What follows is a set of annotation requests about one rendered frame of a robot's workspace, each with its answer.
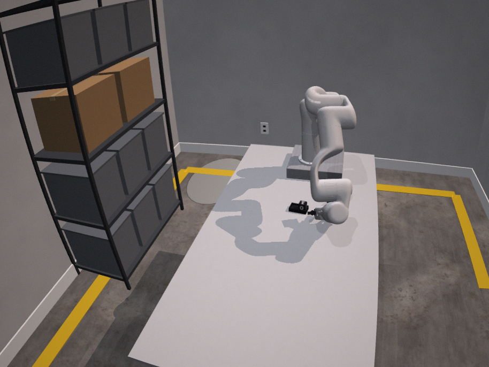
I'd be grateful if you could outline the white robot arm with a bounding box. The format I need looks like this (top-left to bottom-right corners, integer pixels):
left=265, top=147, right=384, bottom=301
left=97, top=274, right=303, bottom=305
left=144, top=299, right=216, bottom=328
left=299, top=86, right=356, bottom=224

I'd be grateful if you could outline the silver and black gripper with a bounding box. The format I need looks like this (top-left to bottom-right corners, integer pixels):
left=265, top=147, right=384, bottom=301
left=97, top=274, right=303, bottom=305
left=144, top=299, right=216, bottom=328
left=308, top=206, right=324, bottom=220

